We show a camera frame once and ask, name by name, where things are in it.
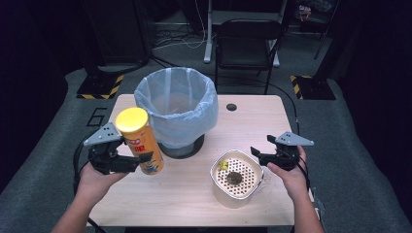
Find white square container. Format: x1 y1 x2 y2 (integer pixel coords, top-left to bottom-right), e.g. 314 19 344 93
209 149 265 210

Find dark cabinet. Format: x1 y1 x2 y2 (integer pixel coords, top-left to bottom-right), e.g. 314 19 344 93
81 0 153 66

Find yellow-lidded orange chip can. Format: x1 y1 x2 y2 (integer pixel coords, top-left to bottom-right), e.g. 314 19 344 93
115 107 165 177

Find white perforated strainer insert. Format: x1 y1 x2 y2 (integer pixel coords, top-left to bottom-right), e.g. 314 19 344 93
215 156 262 199

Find black folding chair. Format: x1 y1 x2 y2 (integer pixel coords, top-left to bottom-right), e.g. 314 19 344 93
213 17 285 96

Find white desk frame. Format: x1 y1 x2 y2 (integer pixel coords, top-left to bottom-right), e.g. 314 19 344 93
202 0 290 68

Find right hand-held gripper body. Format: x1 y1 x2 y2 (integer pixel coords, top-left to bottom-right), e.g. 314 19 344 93
268 130 315 172

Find person's right hand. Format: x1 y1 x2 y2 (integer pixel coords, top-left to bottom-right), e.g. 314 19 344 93
266 146 311 202

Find black trash bin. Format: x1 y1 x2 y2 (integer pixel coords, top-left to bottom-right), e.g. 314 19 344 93
156 133 206 160

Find brown round scrap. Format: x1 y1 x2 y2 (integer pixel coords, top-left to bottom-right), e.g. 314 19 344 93
225 171 244 185

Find dark curtain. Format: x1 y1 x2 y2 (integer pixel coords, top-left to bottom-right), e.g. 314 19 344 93
334 0 412 224
0 0 84 195

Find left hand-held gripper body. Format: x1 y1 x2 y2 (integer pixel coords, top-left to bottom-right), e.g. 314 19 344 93
83 121 137 176

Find hazard-striped black stand base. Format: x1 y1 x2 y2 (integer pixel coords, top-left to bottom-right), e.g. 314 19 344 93
76 73 125 101
290 74 337 101

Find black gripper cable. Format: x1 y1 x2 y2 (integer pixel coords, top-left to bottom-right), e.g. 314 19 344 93
72 137 109 233
296 154 313 197

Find white floor cable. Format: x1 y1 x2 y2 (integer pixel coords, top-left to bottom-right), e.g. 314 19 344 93
151 0 209 52

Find trash bin with plastic bag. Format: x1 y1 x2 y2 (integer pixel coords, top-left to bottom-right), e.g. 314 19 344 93
133 66 220 150

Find person's left hand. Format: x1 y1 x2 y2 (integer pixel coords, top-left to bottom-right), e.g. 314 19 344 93
78 160 129 199

